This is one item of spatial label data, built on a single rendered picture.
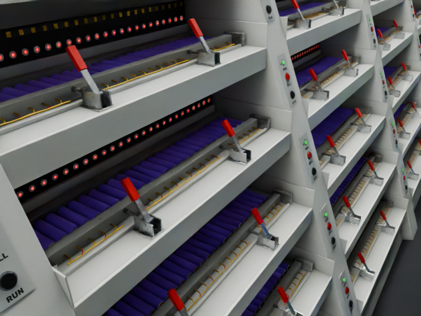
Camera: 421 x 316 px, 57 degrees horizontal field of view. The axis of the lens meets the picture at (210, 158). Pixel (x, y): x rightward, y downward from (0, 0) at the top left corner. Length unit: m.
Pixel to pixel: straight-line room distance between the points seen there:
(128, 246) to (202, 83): 0.30
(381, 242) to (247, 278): 0.83
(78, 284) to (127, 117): 0.23
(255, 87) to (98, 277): 0.57
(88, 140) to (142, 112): 0.10
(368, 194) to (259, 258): 0.69
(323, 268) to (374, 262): 0.39
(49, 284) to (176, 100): 0.33
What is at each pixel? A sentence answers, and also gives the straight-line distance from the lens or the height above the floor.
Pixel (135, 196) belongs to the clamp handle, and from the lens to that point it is 0.59.
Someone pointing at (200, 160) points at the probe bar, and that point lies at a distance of 0.75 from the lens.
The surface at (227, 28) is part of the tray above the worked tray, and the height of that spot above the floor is 0.99.
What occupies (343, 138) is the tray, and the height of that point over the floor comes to 0.56.
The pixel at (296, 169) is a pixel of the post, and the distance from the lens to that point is 0.95.
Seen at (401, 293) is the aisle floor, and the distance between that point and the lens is 1.55.
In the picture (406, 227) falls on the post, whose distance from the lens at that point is 1.78.
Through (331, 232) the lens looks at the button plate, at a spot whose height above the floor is 0.43.
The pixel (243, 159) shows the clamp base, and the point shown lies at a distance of 0.77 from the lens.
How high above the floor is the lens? 0.95
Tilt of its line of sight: 14 degrees down
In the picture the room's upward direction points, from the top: 19 degrees counter-clockwise
